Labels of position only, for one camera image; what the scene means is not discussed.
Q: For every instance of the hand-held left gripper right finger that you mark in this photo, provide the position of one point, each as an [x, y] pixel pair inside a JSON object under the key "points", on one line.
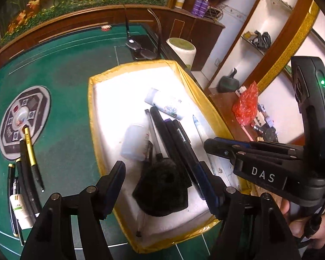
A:
{"points": [[210, 192]]}

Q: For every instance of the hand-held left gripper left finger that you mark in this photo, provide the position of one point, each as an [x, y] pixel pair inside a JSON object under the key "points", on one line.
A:
{"points": [[115, 187]]}

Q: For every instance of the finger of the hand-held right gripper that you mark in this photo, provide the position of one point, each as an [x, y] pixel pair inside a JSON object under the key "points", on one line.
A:
{"points": [[222, 150], [246, 143]]}

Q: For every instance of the black pen white print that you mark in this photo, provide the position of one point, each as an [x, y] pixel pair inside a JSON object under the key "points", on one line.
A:
{"points": [[182, 134]]}

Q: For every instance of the black fuzzy brush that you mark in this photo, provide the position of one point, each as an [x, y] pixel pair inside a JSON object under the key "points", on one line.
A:
{"points": [[159, 189]]}

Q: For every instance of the white small bottle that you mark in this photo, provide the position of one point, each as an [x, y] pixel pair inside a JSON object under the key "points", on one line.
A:
{"points": [[132, 140]]}

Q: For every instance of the black thick pen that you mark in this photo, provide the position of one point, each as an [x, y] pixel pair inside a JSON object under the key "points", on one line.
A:
{"points": [[162, 130]]}

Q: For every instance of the grey slim pen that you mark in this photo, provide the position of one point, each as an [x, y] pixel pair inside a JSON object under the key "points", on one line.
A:
{"points": [[151, 130]]}

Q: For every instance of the white tube grey cap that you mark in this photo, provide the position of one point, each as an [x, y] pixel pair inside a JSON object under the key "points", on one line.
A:
{"points": [[166, 103]]}

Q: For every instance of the white foam tray yellow tape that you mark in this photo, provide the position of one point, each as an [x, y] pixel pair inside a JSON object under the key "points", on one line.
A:
{"points": [[116, 103]]}

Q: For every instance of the yellow pen black grip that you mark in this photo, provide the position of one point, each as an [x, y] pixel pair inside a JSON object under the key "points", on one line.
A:
{"points": [[31, 151]]}

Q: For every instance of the long black pen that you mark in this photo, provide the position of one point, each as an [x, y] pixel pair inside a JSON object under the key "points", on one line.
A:
{"points": [[25, 168]]}

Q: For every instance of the white tube green label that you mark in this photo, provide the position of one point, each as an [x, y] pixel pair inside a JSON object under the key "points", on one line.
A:
{"points": [[20, 208]]}

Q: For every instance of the dark blue pen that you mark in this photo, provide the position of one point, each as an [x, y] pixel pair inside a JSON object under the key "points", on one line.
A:
{"points": [[15, 185]]}

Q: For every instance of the red plastic bag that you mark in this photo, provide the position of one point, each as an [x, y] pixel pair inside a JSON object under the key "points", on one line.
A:
{"points": [[246, 104]]}

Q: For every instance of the dark green jug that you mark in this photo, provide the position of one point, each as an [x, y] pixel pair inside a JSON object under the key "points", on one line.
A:
{"points": [[227, 82]]}

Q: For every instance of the wooden arch gold trim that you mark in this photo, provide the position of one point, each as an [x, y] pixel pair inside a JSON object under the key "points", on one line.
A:
{"points": [[287, 57]]}

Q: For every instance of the small yellow box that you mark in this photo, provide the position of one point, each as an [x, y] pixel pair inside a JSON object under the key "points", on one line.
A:
{"points": [[247, 35]]}

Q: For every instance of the grey table control panel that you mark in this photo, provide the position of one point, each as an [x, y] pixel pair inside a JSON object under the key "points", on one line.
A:
{"points": [[19, 113]]}

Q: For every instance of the small red white container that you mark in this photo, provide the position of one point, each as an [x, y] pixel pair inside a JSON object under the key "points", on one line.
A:
{"points": [[105, 28]]}

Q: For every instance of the curved wooden cabinet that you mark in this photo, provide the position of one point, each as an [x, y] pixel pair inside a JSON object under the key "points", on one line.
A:
{"points": [[70, 24]]}

